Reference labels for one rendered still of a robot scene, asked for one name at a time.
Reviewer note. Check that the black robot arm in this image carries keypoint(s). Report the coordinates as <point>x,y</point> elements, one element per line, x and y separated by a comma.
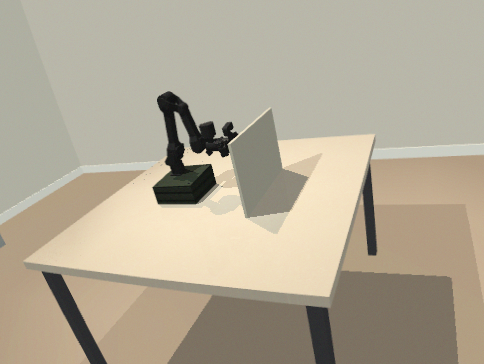
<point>170,103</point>

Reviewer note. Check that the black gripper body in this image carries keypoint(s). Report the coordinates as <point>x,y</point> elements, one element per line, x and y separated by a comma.
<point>227,132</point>

